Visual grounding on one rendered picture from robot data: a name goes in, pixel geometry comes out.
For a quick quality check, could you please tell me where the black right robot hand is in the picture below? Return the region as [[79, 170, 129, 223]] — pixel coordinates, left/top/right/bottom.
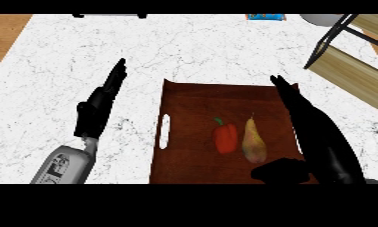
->
[[249, 74, 368, 185]]

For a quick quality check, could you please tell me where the grey round bowl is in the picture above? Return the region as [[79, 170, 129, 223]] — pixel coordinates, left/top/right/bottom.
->
[[298, 13, 346, 28]]

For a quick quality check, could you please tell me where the yellow-green pear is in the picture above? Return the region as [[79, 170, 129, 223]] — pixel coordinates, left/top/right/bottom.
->
[[240, 114, 268, 165]]

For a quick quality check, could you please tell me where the dark brown wooden tray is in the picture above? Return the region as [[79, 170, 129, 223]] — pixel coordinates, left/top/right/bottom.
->
[[147, 78, 320, 185]]

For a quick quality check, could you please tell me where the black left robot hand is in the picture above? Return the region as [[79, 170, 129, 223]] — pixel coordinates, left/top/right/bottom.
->
[[72, 57, 128, 140]]

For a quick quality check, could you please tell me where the red bell pepper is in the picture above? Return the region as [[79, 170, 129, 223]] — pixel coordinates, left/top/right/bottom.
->
[[211, 117, 240, 155]]

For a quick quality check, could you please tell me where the blue packet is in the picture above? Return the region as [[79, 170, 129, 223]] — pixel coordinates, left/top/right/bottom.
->
[[244, 13, 287, 22]]

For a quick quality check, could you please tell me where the tiered shelf with wooden boards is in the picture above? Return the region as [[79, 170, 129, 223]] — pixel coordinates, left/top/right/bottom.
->
[[302, 13, 378, 109]]

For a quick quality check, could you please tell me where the pale appliance with black feet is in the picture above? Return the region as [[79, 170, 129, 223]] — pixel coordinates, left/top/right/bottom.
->
[[70, 13, 148, 19]]

